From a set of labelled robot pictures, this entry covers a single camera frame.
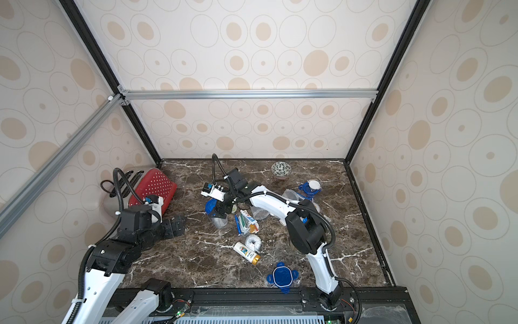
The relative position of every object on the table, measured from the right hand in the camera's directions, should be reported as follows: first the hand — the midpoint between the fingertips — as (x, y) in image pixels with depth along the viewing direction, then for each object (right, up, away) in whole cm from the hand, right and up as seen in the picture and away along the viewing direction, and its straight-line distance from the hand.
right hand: (222, 201), depth 88 cm
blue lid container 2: (+16, -6, +4) cm, 18 cm away
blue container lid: (+26, -29, -9) cm, 40 cm away
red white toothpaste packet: (+10, -10, 0) cm, 15 cm away
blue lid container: (-2, -9, +1) cm, 10 cm away
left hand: (-11, -4, -17) cm, 20 cm away
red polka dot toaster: (-31, +8, +2) cm, 32 cm away
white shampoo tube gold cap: (+11, -21, -5) cm, 24 cm away
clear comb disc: (+14, -18, -1) cm, 23 cm away
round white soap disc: (+45, +7, +18) cm, 49 cm away
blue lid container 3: (+32, +2, +15) cm, 36 cm away
